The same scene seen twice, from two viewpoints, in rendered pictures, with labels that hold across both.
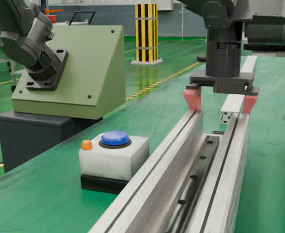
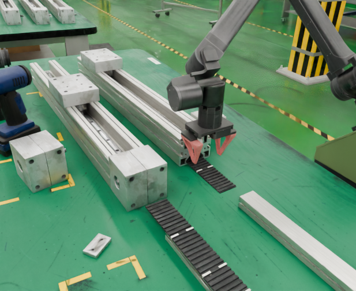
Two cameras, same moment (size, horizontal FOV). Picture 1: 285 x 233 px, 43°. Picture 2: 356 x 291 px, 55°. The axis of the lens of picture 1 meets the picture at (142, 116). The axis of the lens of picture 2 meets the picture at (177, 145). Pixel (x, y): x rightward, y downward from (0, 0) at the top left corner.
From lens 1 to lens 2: 1.28 m
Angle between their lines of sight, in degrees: 111
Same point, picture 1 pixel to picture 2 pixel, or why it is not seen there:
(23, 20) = (330, 62)
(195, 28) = not seen: outside the picture
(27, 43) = (333, 81)
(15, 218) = not seen: hidden behind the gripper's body
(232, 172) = (140, 105)
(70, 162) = (240, 129)
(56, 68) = not seen: outside the picture
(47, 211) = not seen: hidden behind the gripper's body
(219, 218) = (127, 96)
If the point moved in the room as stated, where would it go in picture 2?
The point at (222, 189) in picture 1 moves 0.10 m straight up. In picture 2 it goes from (135, 101) to (134, 69)
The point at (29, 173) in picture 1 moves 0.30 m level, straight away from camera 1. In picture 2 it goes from (238, 119) to (333, 135)
